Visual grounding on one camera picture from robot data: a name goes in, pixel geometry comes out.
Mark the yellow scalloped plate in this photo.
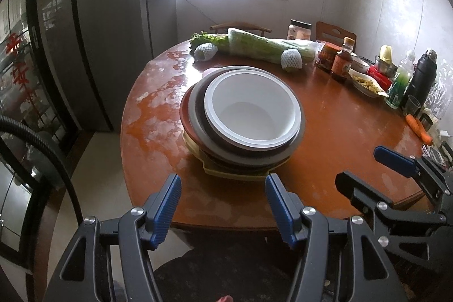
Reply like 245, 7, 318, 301
182, 131, 289, 182

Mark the orange plastic bowl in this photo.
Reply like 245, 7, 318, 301
180, 67, 227, 158

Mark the orange carrot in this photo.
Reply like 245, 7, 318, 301
405, 114, 433, 145

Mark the drinking glass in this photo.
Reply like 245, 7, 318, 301
403, 94, 421, 117

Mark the green drink bottle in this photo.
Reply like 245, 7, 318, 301
385, 51, 415, 110

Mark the black thermos flask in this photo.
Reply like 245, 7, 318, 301
401, 49, 438, 107

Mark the plate of yellow food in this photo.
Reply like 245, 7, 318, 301
349, 70, 388, 98

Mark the red packet box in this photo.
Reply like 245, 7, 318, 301
367, 65, 392, 91

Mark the white bowl with food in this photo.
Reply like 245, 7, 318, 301
351, 55, 370, 74

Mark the steel bowl with yellow lid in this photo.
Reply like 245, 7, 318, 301
375, 45, 397, 78

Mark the brown sauce bottle yellow cap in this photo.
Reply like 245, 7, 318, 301
331, 37, 355, 82

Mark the red sauce jar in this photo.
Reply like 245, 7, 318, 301
315, 41, 341, 72

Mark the right foam-netted fruit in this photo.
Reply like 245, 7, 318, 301
280, 49, 303, 70

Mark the foam-netted fruit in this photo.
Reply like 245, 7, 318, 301
280, 49, 303, 70
193, 43, 218, 61

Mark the wrapped napa cabbage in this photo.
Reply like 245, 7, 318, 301
227, 28, 318, 64

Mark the clear jar black lid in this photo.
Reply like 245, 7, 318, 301
287, 19, 313, 40

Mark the green leafy lettuce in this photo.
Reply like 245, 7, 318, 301
190, 31, 230, 53

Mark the left foam-netted fruit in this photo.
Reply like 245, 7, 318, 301
193, 43, 218, 61

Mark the curved wooden chair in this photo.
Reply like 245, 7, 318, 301
210, 22, 272, 36

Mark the dark refrigerator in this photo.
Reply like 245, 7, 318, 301
0, 0, 153, 154

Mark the black cable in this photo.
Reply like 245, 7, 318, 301
0, 114, 85, 228

